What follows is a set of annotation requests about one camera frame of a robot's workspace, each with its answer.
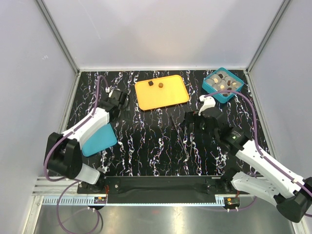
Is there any teal box lid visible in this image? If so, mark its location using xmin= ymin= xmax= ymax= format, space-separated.
xmin=82 ymin=123 xmax=117 ymax=157

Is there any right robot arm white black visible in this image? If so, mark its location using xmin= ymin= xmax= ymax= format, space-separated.
xmin=182 ymin=108 xmax=312 ymax=223

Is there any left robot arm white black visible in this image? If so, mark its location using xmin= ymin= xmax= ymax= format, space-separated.
xmin=44 ymin=90 xmax=128 ymax=193

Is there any teal chocolate box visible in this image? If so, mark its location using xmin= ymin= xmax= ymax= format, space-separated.
xmin=202 ymin=67 xmax=244 ymax=104

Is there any orange plastic tray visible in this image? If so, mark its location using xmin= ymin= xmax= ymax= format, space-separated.
xmin=135 ymin=75 xmax=189 ymax=111

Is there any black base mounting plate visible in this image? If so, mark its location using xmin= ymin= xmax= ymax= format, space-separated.
xmin=78 ymin=175 xmax=237 ymax=206

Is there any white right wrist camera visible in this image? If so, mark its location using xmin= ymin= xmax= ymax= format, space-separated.
xmin=198 ymin=95 xmax=215 ymax=116

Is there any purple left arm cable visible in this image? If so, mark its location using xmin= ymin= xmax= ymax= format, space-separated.
xmin=43 ymin=75 xmax=110 ymax=182

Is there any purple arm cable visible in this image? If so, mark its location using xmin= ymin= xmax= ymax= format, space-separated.
xmin=206 ymin=90 xmax=312 ymax=217
xmin=43 ymin=75 xmax=110 ymax=182

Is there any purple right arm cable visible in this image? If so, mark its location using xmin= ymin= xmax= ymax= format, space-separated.
xmin=206 ymin=90 xmax=312 ymax=217

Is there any purple floor cable left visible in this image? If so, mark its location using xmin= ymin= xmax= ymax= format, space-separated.
xmin=56 ymin=181 xmax=103 ymax=234

